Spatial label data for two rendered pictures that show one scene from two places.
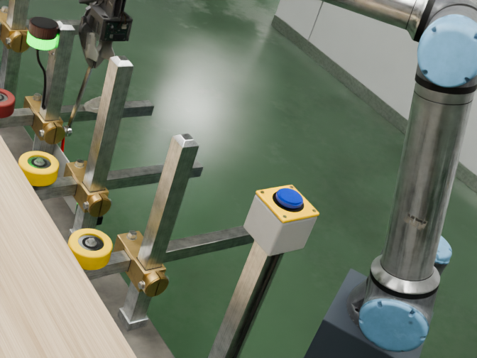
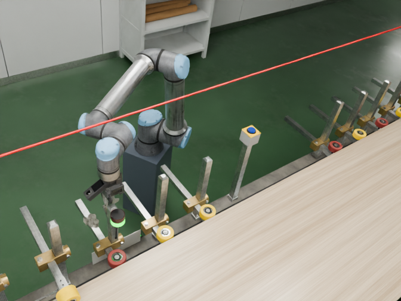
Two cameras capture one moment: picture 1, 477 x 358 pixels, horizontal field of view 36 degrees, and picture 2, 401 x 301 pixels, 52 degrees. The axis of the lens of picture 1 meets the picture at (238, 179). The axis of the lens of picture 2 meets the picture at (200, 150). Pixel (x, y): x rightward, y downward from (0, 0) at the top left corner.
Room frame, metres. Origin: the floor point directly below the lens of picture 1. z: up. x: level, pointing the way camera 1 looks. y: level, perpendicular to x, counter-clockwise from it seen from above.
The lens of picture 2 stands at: (1.05, 1.50, 2.49)
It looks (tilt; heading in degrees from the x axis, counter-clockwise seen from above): 43 degrees down; 272
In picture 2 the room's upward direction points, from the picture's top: 10 degrees clockwise
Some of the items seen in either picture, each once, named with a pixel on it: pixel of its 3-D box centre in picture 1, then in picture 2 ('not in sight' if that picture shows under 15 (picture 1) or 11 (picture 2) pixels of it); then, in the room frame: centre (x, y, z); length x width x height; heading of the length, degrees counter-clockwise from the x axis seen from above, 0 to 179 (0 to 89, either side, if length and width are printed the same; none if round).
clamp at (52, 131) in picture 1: (42, 119); (109, 244); (1.43, 0.48, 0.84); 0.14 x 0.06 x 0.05; 45
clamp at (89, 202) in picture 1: (86, 188); (155, 223); (1.25, 0.30, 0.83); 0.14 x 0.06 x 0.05; 45
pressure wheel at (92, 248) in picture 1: (86, 263); (206, 217); (1.01, 0.21, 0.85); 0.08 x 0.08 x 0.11
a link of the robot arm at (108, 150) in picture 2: not in sight; (108, 155); (1.45, 0.39, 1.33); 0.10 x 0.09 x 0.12; 80
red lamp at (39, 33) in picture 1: (43, 28); (117, 215); (1.38, 0.50, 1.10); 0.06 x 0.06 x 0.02
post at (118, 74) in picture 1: (99, 160); (160, 209); (1.24, 0.28, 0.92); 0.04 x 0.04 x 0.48; 45
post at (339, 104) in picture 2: not in sight; (327, 131); (0.36, -0.60, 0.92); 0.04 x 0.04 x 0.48; 45
